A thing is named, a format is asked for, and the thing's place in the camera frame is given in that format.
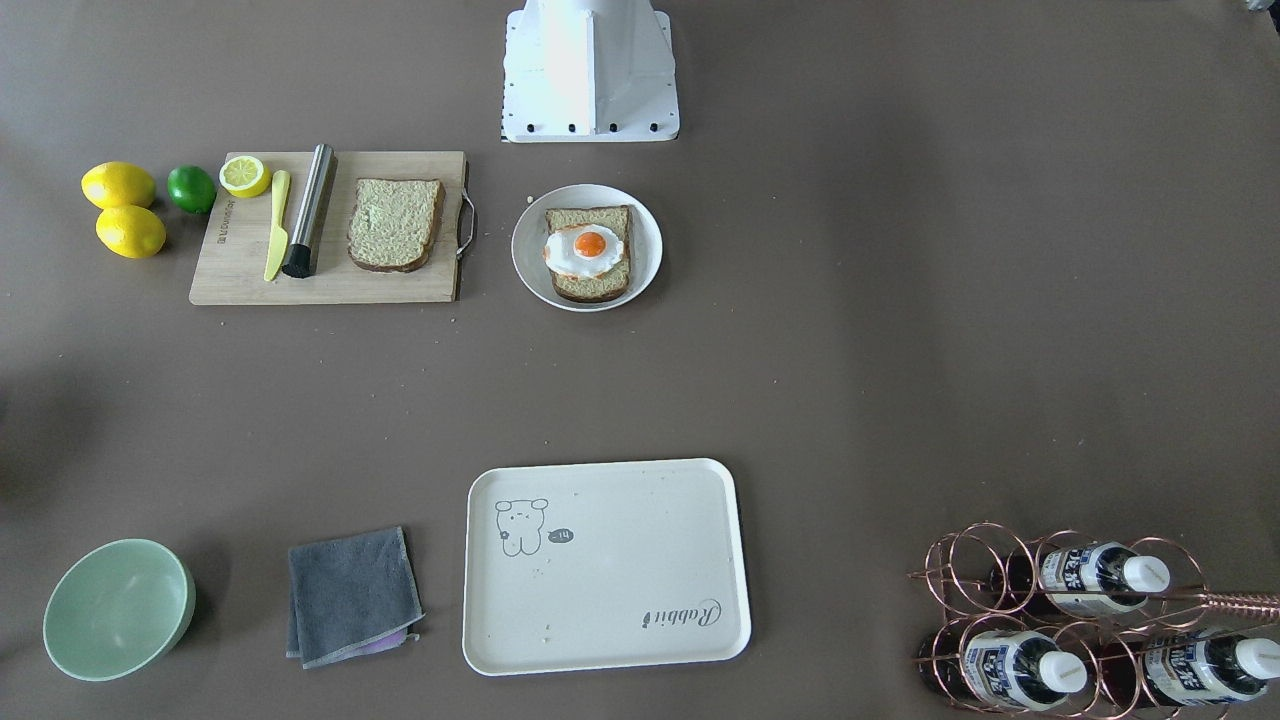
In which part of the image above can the half lemon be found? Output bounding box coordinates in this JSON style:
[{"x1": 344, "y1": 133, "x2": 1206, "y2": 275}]
[{"x1": 218, "y1": 155, "x2": 273, "y2": 199}]

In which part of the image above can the bread slice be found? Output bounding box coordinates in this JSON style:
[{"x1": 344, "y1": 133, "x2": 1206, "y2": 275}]
[
  {"x1": 544, "y1": 205, "x2": 631, "y2": 304},
  {"x1": 347, "y1": 178, "x2": 444, "y2": 273}
]

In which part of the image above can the green lime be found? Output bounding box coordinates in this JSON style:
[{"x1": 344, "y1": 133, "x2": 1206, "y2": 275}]
[{"x1": 166, "y1": 165, "x2": 218, "y2": 215}]

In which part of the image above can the tea bottle one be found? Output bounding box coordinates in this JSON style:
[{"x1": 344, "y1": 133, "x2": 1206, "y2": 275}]
[{"x1": 983, "y1": 541, "x2": 1172, "y2": 620}]

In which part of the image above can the tea bottle two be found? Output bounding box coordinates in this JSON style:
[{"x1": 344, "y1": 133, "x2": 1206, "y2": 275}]
[{"x1": 916, "y1": 630, "x2": 1089, "y2": 712}]

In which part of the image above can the white round plate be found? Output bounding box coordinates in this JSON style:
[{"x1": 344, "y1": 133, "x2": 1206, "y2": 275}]
[{"x1": 511, "y1": 184, "x2": 664, "y2": 313}]

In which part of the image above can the copper wire bottle rack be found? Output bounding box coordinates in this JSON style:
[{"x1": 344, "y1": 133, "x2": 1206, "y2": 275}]
[{"x1": 913, "y1": 523, "x2": 1277, "y2": 719}]

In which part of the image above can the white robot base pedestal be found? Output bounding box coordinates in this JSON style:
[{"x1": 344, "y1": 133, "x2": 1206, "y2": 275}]
[{"x1": 500, "y1": 1, "x2": 681, "y2": 143}]

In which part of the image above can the yellow lemon lower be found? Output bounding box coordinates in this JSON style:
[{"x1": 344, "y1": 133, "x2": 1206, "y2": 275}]
[{"x1": 95, "y1": 205, "x2": 166, "y2": 259}]

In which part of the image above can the yellow lemon upper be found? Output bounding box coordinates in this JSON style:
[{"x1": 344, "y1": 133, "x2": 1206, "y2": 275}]
[{"x1": 81, "y1": 161, "x2": 156, "y2": 210}]

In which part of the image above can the steel cylinder black tip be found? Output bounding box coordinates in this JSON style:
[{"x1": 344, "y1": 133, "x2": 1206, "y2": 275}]
[{"x1": 282, "y1": 143, "x2": 337, "y2": 279}]

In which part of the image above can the green bowl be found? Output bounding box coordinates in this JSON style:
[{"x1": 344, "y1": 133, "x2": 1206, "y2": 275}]
[{"x1": 42, "y1": 538, "x2": 196, "y2": 682}]

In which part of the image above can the fried egg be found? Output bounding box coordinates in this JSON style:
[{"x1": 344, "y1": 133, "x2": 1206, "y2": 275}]
[{"x1": 541, "y1": 223, "x2": 625, "y2": 279}]

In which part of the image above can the tea bottle three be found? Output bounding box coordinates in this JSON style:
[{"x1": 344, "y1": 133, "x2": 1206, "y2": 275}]
[{"x1": 1097, "y1": 630, "x2": 1279, "y2": 708}]

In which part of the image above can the yellow plastic knife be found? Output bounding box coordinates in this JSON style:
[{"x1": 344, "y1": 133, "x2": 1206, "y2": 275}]
[{"x1": 262, "y1": 170, "x2": 291, "y2": 282}]

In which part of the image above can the cream rabbit tray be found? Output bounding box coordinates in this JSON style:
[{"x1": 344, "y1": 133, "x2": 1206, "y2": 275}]
[{"x1": 461, "y1": 457, "x2": 753, "y2": 676}]

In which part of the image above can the wooden cutting board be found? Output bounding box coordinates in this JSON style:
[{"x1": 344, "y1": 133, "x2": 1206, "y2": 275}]
[{"x1": 189, "y1": 150, "x2": 474, "y2": 306}]

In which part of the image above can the yellow lemon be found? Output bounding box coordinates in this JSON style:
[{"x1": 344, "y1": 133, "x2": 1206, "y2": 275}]
[
  {"x1": 81, "y1": 161, "x2": 156, "y2": 210},
  {"x1": 95, "y1": 205, "x2": 166, "y2": 259}
]

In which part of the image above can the grey folded cloth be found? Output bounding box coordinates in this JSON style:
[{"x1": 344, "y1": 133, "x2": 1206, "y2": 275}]
[{"x1": 285, "y1": 527, "x2": 425, "y2": 669}]

